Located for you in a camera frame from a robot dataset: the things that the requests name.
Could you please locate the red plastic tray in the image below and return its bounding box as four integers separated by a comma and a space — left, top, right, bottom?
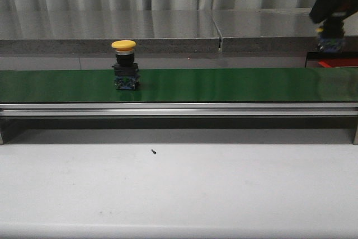
318, 58, 358, 68

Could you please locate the green conveyor belt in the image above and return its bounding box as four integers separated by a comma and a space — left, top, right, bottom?
1, 68, 357, 103

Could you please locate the grey counter right section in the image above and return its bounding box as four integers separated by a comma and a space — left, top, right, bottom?
211, 8, 358, 69

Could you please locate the grey counter section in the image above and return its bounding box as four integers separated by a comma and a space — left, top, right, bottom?
1, 11, 220, 70
211, 8, 358, 69

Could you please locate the grey counter left section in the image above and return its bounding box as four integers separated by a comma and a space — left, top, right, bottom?
1, 11, 220, 70

